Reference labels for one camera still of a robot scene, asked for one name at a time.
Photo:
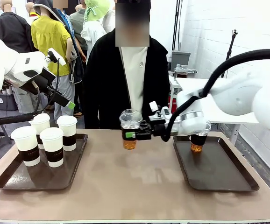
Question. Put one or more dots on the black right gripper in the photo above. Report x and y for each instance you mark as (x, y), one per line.
(158, 130)

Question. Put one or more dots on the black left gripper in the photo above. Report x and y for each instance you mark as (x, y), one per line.
(40, 81)

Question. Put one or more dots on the clear dome-lid tea cup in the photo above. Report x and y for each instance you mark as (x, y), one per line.
(197, 143)
(129, 121)

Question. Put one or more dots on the white paper cup black sleeve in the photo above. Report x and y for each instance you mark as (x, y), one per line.
(53, 147)
(41, 122)
(26, 144)
(67, 133)

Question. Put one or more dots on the person's right forearm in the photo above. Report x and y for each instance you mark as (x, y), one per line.
(90, 109)

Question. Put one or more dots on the dark brown plastic tray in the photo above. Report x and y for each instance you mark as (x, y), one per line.
(219, 168)
(41, 177)

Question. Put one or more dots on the bystander in blue shirt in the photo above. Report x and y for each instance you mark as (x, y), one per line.
(77, 77)

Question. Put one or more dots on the person in black cardigan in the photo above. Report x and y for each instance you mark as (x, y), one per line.
(107, 84)

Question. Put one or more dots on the grey storage bin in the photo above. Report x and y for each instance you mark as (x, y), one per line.
(4, 103)

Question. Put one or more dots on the clear plastic container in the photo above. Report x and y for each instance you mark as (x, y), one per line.
(186, 71)

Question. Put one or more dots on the white background table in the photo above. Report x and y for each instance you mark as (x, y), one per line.
(219, 116)

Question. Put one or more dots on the bystander in grey-green shirt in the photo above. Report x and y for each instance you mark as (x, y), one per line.
(79, 25)

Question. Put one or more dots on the grey box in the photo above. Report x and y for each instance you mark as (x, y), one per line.
(181, 59)

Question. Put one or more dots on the mannequin with striped collar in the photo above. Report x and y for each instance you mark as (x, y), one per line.
(32, 15)

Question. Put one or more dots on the black light stand poles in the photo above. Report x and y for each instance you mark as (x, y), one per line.
(177, 23)

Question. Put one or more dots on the black tripod stand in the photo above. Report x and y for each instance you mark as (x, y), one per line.
(232, 44)

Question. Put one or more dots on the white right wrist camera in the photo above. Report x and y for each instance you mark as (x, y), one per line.
(159, 112)

